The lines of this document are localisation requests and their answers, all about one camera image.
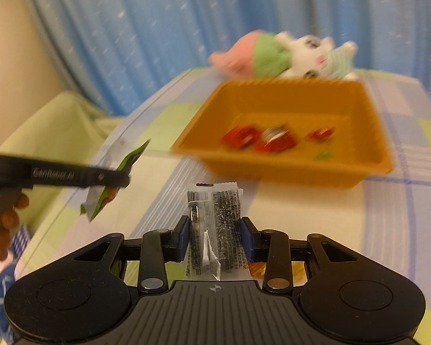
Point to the green and silver snack packet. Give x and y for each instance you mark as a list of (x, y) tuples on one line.
[(131, 158)]

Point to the orange plastic tray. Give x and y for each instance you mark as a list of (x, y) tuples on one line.
[(280, 172)]

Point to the large red snack packet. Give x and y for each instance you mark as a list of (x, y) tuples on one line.
[(241, 136)]

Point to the green candy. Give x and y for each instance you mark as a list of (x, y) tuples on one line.
[(323, 155)]

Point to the person's left hand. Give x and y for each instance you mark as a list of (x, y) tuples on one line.
[(7, 219)]

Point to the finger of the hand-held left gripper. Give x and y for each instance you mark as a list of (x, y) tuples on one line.
[(109, 179)]

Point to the white and pink plush toy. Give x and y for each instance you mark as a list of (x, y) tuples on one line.
[(301, 55)]

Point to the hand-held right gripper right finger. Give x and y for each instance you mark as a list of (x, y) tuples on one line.
[(277, 258)]

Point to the blue star curtain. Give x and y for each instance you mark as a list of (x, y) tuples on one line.
[(147, 25)]

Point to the blue patterned clothing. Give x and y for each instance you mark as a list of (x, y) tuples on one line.
[(3, 287)]

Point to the beige chair cover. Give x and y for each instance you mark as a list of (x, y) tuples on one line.
[(50, 129)]

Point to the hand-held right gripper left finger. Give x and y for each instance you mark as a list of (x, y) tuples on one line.
[(154, 258)]

